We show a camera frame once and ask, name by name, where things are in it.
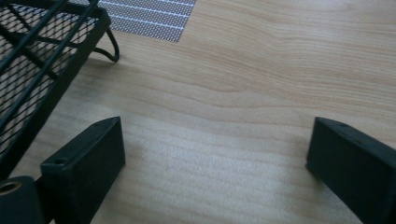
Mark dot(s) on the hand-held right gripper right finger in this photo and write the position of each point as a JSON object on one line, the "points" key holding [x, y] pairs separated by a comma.
{"points": [[351, 168]]}

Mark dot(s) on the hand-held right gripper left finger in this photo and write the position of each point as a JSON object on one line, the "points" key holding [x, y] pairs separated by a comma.
{"points": [[84, 168]]}

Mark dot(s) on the grey striped placemat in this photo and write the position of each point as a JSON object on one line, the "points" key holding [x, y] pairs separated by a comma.
{"points": [[149, 18]]}

